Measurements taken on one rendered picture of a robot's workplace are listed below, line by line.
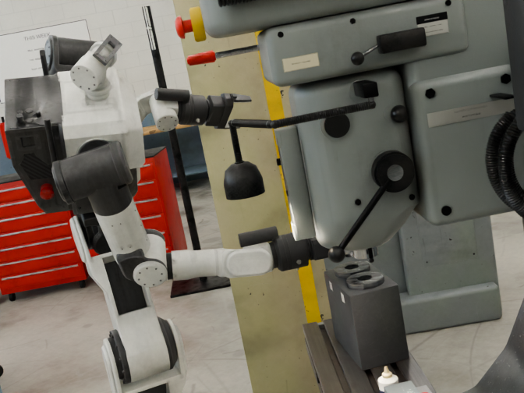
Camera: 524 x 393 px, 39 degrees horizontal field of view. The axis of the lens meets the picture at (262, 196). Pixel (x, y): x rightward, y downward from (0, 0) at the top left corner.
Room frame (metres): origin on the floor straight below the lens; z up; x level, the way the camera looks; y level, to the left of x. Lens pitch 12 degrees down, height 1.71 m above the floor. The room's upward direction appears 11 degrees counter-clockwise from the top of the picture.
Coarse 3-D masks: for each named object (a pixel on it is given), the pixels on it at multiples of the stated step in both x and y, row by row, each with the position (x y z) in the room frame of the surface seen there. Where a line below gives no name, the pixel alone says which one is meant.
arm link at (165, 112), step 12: (156, 96) 2.07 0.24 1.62; (168, 96) 2.07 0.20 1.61; (180, 96) 2.08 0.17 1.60; (156, 108) 2.07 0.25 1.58; (168, 108) 2.06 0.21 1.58; (180, 108) 2.10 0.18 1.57; (192, 108) 2.10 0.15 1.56; (156, 120) 2.05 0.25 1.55; (168, 120) 2.06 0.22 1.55; (180, 120) 2.11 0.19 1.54
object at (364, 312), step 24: (360, 264) 1.76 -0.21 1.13; (336, 288) 1.69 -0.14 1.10; (360, 288) 1.61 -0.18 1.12; (384, 288) 1.60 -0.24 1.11; (336, 312) 1.74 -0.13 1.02; (360, 312) 1.59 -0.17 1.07; (384, 312) 1.60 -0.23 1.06; (336, 336) 1.78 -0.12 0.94; (360, 336) 1.59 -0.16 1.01; (384, 336) 1.59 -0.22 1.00; (360, 360) 1.59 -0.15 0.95; (384, 360) 1.59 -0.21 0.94
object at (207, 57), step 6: (240, 48) 1.43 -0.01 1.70; (246, 48) 1.43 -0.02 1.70; (252, 48) 1.43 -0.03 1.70; (258, 48) 1.43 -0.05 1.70; (198, 54) 1.43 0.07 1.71; (204, 54) 1.43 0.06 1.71; (210, 54) 1.43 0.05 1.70; (216, 54) 1.43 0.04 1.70; (222, 54) 1.43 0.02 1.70; (228, 54) 1.43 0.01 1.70; (234, 54) 1.43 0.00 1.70; (240, 54) 1.44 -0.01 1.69; (192, 60) 1.43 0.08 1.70; (198, 60) 1.43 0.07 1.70; (204, 60) 1.43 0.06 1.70; (210, 60) 1.43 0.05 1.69
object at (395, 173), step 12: (384, 156) 1.22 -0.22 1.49; (396, 156) 1.22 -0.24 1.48; (372, 168) 1.23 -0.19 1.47; (384, 168) 1.21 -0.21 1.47; (396, 168) 1.21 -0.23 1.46; (408, 168) 1.22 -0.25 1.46; (384, 180) 1.21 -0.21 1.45; (396, 180) 1.21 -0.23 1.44; (408, 180) 1.22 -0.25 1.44; (396, 192) 1.22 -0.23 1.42; (372, 204) 1.21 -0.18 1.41; (360, 216) 1.21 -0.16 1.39; (348, 240) 1.21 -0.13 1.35; (336, 252) 1.20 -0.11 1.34
